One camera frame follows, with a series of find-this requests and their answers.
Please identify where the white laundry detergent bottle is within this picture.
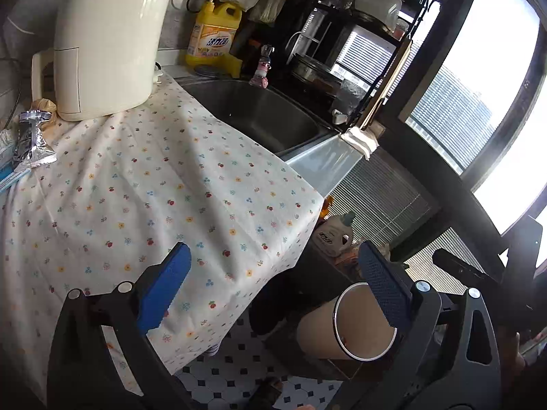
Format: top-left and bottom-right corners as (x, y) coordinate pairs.
(311, 211), (355, 257)

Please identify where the yellow dish soap jug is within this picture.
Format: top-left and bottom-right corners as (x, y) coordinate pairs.
(185, 0), (243, 79)

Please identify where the wooden cutting board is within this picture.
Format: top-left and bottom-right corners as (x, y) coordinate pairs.
(356, 38), (413, 131)

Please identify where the white soap dish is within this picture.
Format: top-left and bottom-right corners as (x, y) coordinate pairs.
(332, 108), (349, 125)

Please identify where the floral white tablecloth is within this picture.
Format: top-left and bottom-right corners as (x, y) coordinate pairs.
(1, 76), (323, 398)

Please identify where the person's right hand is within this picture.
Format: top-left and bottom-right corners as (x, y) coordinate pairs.
(496, 327), (526, 381)

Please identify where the stainless steel sink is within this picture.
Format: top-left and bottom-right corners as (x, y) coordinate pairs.
(177, 78), (335, 160)

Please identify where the white folded rag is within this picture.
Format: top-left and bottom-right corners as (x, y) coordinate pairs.
(341, 127), (378, 160)

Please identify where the white round trash bin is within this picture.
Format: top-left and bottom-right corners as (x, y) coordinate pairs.
(296, 282), (398, 362)

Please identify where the orange pump bottle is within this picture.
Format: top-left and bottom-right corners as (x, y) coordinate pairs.
(319, 195), (334, 221)

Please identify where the pink small faucet bottle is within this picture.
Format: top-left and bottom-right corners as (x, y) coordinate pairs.
(250, 44), (275, 89)

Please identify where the silver foil wrapper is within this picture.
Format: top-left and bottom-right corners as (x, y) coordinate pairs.
(12, 110), (56, 172)

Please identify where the brown paper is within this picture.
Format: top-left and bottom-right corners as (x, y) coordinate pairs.
(30, 98), (57, 131)

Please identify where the black dish rack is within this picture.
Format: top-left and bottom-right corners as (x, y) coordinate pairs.
(271, 0), (429, 129)

